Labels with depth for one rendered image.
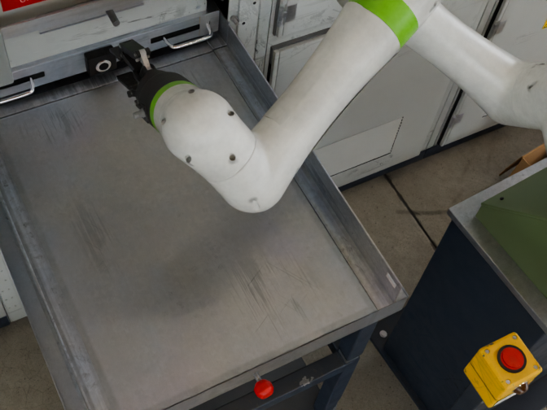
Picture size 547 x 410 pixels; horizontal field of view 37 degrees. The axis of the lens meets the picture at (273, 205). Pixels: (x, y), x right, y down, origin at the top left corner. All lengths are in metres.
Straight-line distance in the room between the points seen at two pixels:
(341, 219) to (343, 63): 0.38
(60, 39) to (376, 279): 0.76
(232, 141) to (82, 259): 0.44
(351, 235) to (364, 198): 1.10
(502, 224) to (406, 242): 0.91
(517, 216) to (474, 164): 1.18
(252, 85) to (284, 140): 0.50
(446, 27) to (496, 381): 0.64
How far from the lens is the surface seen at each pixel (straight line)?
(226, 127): 1.15
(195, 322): 1.42
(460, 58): 1.58
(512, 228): 1.66
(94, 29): 1.66
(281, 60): 1.88
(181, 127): 1.14
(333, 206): 1.54
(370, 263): 1.49
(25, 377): 2.32
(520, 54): 2.56
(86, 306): 1.44
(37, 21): 1.54
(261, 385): 1.39
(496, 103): 1.66
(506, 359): 1.43
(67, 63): 1.68
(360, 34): 1.27
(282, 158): 1.22
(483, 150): 2.85
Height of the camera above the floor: 2.14
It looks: 57 degrees down
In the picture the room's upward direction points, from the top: 10 degrees clockwise
